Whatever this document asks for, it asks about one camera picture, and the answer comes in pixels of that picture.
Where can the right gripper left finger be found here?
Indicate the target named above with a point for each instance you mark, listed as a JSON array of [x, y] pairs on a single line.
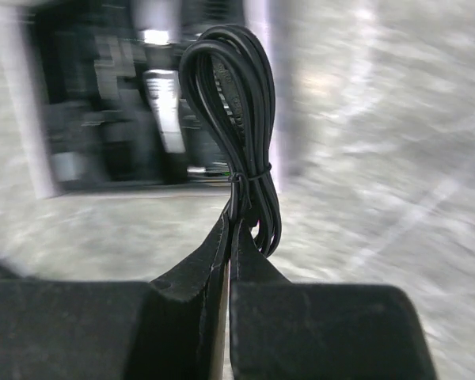
[[169, 328]]

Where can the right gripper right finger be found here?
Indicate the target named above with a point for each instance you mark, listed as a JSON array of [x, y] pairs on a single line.
[[285, 330]]

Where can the white box with black tray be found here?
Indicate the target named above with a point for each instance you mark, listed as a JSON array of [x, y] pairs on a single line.
[[94, 85]]

